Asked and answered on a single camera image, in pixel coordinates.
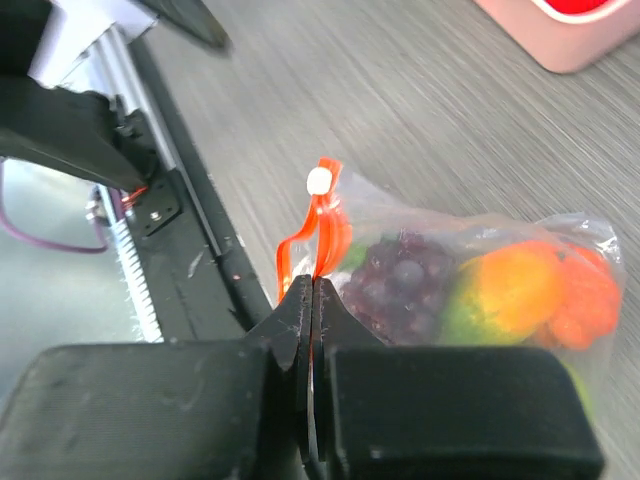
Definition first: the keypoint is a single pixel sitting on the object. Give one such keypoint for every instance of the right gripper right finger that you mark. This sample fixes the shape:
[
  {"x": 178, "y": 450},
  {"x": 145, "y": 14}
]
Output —
[{"x": 429, "y": 412}]

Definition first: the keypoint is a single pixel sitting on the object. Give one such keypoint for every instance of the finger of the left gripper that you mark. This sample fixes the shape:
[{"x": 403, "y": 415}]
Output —
[{"x": 193, "y": 19}]

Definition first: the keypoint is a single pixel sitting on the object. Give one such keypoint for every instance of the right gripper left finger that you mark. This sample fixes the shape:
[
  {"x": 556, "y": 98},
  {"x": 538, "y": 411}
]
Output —
[{"x": 223, "y": 409}]

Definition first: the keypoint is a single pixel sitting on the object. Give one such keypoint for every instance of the purple grape bunch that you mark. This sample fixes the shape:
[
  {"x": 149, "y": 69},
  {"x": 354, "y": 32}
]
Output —
[{"x": 397, "y": 286}]

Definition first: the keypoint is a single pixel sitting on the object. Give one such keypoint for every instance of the clear zip top bag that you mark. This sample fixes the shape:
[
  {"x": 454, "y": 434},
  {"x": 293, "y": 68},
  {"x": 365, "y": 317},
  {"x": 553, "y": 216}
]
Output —
[{"x": 345, "y": 209}]

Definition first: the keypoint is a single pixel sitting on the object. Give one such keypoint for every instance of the green orange mango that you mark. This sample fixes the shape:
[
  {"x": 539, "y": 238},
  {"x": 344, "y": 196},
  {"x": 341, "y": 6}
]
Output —
[{"x": 503, "y": 297}]

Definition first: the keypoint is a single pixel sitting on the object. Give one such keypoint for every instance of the small orange fruit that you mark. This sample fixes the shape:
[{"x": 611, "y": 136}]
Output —
[{"x": 591, "y": 305}]

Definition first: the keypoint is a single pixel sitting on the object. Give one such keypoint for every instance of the green pear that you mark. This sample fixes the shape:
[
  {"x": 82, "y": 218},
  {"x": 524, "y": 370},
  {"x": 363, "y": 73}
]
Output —
[{"x": 581, "y": 389}]

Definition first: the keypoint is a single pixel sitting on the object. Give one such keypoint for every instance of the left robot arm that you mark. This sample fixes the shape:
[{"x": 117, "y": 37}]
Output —
[{"x": 84, "y": 134}]

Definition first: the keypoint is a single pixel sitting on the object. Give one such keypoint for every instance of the pink divided tray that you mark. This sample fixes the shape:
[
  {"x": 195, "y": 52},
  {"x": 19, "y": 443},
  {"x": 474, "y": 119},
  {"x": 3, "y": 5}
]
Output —
[{"x": 561, "y": 42}]

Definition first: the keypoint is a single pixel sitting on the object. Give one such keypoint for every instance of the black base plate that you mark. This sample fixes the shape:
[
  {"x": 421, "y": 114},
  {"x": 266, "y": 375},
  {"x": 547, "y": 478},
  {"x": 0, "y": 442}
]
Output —
[{"x": 201, "y": 282}]

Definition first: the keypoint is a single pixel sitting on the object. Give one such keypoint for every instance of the perforated cable rail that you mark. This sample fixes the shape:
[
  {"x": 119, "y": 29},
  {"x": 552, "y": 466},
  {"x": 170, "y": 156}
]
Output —
[{"x": 146, "y": 325}]

